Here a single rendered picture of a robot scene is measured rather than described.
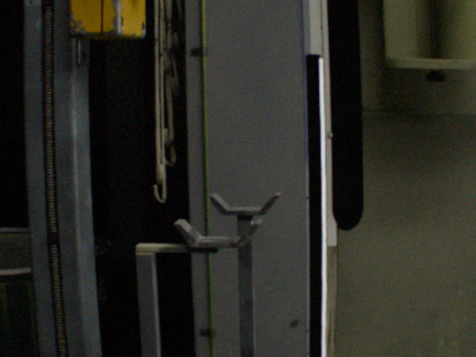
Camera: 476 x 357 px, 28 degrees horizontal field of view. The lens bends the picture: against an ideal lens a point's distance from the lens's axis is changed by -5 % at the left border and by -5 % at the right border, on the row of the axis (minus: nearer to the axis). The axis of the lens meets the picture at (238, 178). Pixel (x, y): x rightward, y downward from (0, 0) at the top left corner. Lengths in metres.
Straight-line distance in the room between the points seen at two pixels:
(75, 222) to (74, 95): 0.13
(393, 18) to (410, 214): 0.64
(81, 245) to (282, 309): 0.55
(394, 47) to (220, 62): 1.62
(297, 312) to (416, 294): 1.60
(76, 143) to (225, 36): 0.52
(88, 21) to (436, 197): 2.36
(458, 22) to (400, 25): 0.19
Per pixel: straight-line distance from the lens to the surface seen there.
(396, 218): 3.18
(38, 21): 1.01
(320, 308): 1.51
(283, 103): 1.46
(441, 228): 3.17
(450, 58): 3.00
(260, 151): 1.47
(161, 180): 1.51
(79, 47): 1.01
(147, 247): 0.92
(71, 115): 1.00
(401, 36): 3.02
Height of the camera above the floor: 1.25
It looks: 6 degrees down
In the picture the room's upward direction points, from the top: 1 degrees counter-clockwise
